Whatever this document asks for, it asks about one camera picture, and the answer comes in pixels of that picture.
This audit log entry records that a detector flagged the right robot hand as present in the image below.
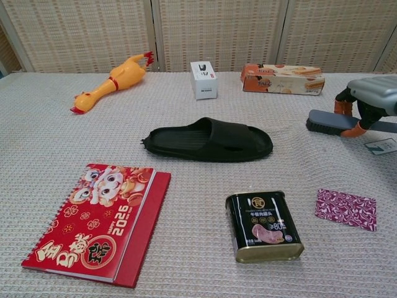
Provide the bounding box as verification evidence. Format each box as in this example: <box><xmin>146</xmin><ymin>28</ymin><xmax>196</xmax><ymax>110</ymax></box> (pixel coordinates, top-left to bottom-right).
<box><xmin>334</xmin><ymin>74</ymin><xmax>397</xmax><ymax>139</ymax></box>

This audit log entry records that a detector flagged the grey tool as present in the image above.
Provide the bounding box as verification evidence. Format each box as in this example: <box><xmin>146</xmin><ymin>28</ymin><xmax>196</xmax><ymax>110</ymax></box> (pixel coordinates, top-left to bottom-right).
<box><xmin>305</xmin><ymin>109</ymin><xmax>397</xmax><ymax>137</ymax></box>

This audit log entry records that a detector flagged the small white tag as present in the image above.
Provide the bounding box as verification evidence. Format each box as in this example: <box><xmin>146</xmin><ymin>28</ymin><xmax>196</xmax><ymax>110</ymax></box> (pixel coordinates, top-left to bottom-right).
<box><xmin>364</xmin><ymin>138</ymin><xmax>397</xmax><ymax>156</ymax></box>

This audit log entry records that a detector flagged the orange biscuit box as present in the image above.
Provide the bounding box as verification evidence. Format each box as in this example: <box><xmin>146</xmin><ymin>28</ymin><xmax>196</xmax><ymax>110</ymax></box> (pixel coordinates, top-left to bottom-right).
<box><xmin>241</xmin><ymin>63</ymin><xmax>326</xmax><ymax>97</ymax></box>

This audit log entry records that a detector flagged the purple patterned card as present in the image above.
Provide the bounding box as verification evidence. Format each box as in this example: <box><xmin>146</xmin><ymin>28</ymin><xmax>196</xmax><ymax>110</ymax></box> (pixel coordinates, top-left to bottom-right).
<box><xmin>314</xmin><ymin>188</ymin><xmax>378</xmax><ymax>233</ymax></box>

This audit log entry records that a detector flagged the black slipper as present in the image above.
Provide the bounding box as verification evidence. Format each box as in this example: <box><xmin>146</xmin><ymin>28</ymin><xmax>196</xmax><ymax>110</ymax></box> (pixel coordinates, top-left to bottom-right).
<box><xmin>140</xmin><ymin>117</ymin><xmax>274</xmax><ymax>163</ymax></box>

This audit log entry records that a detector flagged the woven folding screen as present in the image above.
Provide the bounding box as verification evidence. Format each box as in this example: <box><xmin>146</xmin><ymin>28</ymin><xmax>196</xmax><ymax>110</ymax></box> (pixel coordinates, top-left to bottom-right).
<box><xmin>0</xmin><ymin>0</ymin><xmax>397</xmax><ymax>75</ymax></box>

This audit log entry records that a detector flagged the small white product box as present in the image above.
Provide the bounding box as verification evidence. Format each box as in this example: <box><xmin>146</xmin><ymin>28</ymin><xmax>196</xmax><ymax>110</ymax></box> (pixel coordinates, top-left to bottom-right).
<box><xmin>190</xmin><ymin>60</ymin><xmax>218</xmax><ymax>101</ymax></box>

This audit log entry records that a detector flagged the black luncheon meat can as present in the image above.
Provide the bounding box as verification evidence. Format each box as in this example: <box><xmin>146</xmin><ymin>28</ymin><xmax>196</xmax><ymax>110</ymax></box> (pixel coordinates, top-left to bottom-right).
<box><xmin>225</xmin><ymin>190</ymin><xmax>305</xmax><ymax>264</ymax></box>

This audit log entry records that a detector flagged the beige woven tablecloth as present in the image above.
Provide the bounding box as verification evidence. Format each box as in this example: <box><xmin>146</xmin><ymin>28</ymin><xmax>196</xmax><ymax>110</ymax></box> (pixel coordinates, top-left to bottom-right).
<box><xmin>0</xmin><ymin>71</ymin><xmax>397</xmax><ymax>298</ymax></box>

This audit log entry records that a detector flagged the yellow rubber chicken toy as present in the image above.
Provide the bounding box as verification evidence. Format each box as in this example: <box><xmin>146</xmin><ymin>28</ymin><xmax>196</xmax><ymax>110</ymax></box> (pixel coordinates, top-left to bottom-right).
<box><xmin>69</xmin><ymin>51</ymin><xmax>155</xmax><ymax>115</ymax></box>

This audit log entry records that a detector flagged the red 2026 spiral calendar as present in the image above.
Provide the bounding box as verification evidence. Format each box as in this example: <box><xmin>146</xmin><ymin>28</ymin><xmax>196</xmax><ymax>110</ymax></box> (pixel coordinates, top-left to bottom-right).
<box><xmin>20</xmin><ymin>163</ymin><xmax>172</xmax><ymax>289</ymax></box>

